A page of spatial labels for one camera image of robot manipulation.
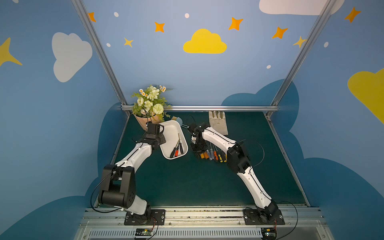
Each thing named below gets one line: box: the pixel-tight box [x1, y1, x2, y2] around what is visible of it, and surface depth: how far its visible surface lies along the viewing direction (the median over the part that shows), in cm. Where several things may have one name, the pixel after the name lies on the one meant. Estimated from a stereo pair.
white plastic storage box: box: [158, 120, 189, 160], surface depth 98 cm
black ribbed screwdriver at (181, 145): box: [178, 133, 184, 154], surface depth 99 cm
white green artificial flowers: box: [131, 85, 173, 122], surface depth 90 cm
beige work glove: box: [208, 110, 229, 135], surface depth 120 cm
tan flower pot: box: [133, 114, 160, 131], surface depth 97 cm
